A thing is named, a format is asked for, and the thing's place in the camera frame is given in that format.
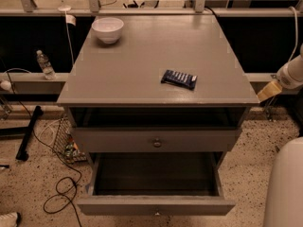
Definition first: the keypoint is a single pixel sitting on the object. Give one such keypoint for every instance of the padded gripper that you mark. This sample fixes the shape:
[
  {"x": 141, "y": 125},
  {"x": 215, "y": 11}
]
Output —
[{"x": 285, "y": 77}]

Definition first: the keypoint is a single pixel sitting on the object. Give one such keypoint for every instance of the grey drawer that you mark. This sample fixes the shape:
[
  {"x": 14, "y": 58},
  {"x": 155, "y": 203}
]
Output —
[
  {"x": 98, "y": 140},
  {"x": 155, "y": 184}
]

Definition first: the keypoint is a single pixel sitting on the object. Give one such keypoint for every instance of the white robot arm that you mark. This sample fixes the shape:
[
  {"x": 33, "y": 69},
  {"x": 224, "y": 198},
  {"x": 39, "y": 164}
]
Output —
[{"x": 284, "y": 198}]

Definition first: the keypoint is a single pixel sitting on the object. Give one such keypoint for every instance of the grey open bottom drawer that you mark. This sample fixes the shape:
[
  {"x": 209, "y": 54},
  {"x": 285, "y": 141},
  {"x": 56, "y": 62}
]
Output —
[{"x": 155, "y": 184}]

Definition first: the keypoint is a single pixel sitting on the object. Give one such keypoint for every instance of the dark blue snack packet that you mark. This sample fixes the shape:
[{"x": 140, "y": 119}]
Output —
[{"x": 180, "y": 79}]

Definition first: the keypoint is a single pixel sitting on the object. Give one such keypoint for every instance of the grey wooden cabinet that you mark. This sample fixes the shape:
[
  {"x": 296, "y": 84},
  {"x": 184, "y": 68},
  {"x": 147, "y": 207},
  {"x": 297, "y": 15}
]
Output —
[{"x": 117, "y": 87}]

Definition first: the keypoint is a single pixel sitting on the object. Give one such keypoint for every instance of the white ceramic bowl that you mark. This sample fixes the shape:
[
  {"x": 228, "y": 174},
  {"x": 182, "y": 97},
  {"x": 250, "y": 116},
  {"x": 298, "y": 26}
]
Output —
[{"x": 108, "y": 29}]

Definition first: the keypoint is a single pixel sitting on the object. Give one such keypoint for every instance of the clear plastic water bottle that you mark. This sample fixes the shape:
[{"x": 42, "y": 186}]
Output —
[{"x": 45, "y": 65}]

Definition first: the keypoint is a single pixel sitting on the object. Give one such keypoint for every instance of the black metal bar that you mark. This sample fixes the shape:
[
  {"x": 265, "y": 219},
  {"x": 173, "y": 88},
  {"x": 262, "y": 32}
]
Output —
[{"x": 22, "y": 151}]

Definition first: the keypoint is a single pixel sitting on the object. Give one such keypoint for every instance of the white shoe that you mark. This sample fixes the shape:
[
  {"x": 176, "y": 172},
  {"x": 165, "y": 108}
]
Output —
[{"x": 10, "y": 220}]

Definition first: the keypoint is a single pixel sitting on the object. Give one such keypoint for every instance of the wire mesh basket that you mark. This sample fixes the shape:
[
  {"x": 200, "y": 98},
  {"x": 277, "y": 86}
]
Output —
[{"x": 64, "y": 144}]

